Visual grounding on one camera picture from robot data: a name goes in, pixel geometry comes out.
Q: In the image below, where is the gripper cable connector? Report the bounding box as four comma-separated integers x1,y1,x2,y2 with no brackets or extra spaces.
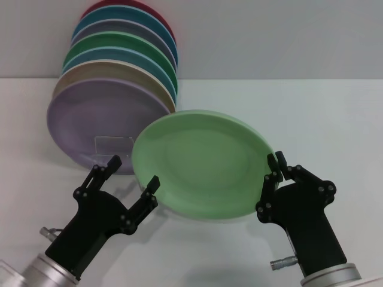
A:
270,255,299,264
39,226,65,240

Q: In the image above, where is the grey plate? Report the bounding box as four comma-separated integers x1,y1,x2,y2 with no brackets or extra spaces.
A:
71,19,177,71

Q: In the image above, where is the wire plate rack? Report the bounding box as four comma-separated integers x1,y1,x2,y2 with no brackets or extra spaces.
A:
91,136,135,174

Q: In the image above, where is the light blue plate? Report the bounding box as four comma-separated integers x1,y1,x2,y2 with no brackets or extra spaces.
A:
62,46,178,104

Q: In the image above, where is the red plate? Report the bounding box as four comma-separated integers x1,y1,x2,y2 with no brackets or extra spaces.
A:
81,0,177,45

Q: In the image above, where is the dark green plate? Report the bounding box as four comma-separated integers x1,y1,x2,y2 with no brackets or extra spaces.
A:
62,31,179,96

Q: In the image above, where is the light green plate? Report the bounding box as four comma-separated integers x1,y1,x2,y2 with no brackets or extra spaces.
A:
131,109,273,224

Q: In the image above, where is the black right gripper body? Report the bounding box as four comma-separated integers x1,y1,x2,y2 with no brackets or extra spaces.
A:
270,182,348,270

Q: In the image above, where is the left gripper cable connector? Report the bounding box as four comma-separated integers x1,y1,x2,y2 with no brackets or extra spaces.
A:
39,226,65,240

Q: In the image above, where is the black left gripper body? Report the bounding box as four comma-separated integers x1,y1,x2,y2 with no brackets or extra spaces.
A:
44,191,132,274

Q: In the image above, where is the lilac plate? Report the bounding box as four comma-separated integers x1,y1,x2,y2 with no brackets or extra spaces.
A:
46,77,172,176

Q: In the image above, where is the dark teal plate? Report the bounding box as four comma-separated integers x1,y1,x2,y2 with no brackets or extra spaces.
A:
71,5,179,68

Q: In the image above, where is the right gripper cable connector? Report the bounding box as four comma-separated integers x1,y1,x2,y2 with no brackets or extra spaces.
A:
270,255,299,264

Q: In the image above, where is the beige plate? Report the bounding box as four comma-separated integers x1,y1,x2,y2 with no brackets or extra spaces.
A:
52,59,177,114

